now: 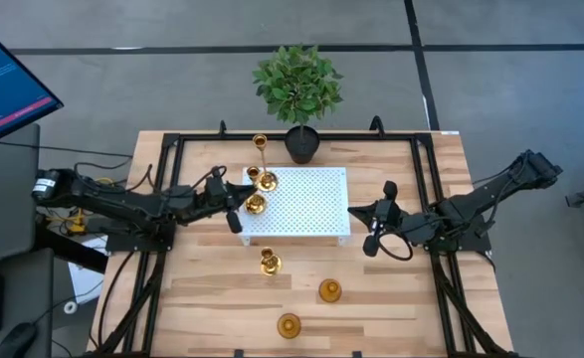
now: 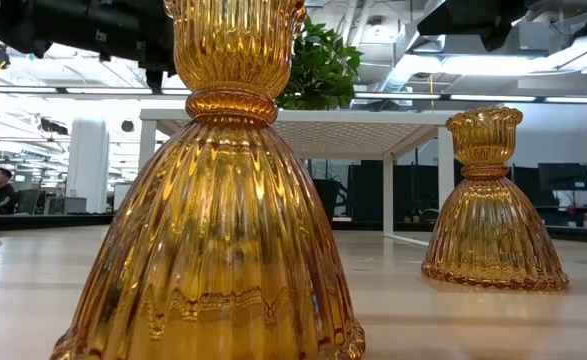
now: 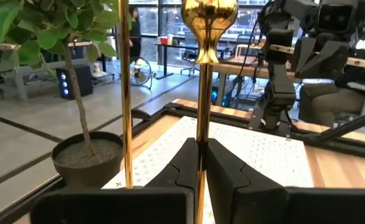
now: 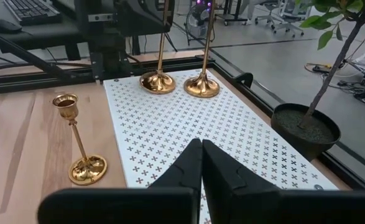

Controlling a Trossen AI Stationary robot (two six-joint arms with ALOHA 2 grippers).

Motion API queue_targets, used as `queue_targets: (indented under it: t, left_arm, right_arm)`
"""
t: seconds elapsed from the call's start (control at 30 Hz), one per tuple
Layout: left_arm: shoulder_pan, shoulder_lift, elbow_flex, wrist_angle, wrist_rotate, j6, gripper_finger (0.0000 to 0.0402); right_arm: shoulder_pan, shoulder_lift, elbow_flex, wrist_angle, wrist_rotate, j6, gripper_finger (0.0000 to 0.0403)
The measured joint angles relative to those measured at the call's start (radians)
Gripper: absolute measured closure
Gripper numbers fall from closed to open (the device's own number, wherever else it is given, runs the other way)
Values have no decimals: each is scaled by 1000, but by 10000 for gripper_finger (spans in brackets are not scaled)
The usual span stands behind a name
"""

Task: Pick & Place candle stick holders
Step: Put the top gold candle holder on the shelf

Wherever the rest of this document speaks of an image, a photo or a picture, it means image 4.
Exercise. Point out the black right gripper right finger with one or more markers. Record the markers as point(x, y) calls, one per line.
point(247, 202)

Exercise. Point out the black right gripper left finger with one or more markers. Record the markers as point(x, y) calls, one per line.
point(169, 202)

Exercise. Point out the short brass candlestick holder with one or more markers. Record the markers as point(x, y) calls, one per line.
point(87, 169)

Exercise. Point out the tall brass candlestick holder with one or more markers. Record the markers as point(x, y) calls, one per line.
point(201, 85)
point(157, 82)

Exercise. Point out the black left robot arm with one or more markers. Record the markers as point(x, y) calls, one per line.
point(113, 46)

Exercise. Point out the black round plant pot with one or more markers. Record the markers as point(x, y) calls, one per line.
point(303, 130)

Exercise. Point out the black edge clip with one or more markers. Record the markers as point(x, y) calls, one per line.
point(246, 79)

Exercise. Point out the green leafy plant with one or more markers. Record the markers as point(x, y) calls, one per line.
point(330, 77)

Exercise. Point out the black power strip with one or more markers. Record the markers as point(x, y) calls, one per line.
point(320, 68)

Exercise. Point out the black floor fan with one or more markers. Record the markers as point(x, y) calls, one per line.
point(196, 25)

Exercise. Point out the grey office chair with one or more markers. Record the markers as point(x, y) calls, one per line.
point(289, 18)
point(264, 12)

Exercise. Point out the black desk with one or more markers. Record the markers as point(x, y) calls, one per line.
point(45, 34)

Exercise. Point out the black keyboard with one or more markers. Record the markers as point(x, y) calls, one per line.
point(30, 11)

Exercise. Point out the black computer mouse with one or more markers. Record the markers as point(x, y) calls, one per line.
point(2, 26)

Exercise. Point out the black diagonal frame strut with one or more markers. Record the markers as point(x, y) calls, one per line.
point(23, 54)

